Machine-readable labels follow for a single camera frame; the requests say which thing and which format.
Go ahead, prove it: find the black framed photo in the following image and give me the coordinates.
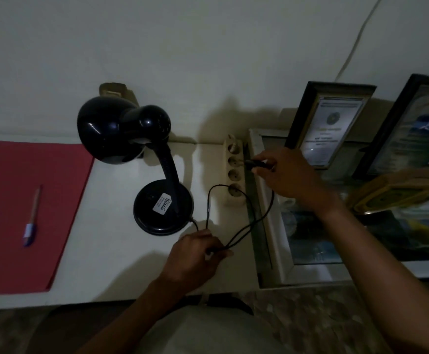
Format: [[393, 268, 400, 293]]
[[352, 73, 429, 180]]

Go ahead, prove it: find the white framed picture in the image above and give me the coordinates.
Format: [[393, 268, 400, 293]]
[[249, 128, 429, 289]]

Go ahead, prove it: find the person's left hand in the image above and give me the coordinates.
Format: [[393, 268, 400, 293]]
[[161, 229, 234, 289]]

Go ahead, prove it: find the black lamp power cord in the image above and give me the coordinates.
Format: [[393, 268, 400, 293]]
[[190, 159, 276, 255]]

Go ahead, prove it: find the beige wall socket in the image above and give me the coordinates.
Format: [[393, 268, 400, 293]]
[[99, 82, 129, 99]]

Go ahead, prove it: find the black desk lamp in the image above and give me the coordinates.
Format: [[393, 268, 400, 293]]
[[77, 96, 194, 236]]

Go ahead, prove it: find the person's right hand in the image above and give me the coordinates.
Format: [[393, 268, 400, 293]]
[[251, 147, 335, 214]]

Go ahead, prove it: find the gold ornate frame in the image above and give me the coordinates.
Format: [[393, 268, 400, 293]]
[[346, 172, 429, 215]]

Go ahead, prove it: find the pen with blue cap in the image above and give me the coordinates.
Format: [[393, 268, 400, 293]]
[[23, 184, 44, 248]]

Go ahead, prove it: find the beige power strip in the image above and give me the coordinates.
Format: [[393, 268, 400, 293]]
[[222, 134, 248, 208]]

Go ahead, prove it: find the person's right forearm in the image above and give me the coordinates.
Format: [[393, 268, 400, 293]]
[[317, 202, 429, 354]]

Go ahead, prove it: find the white wall cable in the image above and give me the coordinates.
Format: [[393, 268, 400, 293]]
[[334, 0, 385, 82]]

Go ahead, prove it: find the red paper folder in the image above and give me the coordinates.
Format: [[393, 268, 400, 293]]
[[0, 140, 96, 295]]

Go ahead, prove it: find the person's white shirt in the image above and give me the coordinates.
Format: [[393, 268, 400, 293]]
[[133, 305, 286, 354]]

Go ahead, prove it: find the person's left forearm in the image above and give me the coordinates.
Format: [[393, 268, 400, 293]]
[[76, 272, 201, 354]]

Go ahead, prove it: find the black framed certificate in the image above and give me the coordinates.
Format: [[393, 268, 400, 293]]
[[284, 81, 377, 170]]

